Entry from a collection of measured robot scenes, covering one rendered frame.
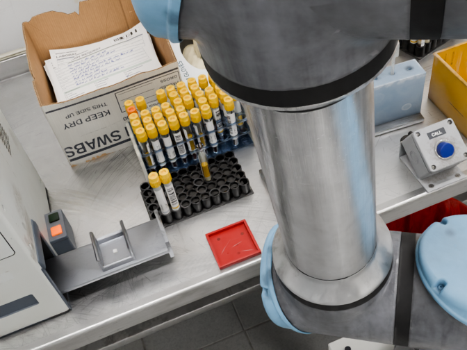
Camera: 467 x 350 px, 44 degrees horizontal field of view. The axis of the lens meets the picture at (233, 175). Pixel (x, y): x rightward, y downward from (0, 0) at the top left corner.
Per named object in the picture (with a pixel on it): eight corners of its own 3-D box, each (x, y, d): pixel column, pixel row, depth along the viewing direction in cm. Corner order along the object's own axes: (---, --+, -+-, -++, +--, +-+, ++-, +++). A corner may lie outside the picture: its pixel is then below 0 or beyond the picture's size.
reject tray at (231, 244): (219, 270, 88) (219, 267, 87) (206, 237, 92) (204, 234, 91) (261, 253, 89) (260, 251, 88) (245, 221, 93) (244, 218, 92)
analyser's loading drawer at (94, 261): (42, 307, 85) (28, 289, 81) (36, 272, 89) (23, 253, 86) (174, 255, 88) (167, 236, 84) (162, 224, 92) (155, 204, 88)
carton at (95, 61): (69, 169, 106) (37, 108, 95) (46, 80, 125) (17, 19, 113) (196, 123, 109) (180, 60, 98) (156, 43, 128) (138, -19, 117)
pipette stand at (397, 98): (370, 138, 101) (373, 94, 94) (354, 112, 106) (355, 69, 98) (424, 121, 102) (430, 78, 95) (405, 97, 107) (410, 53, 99)
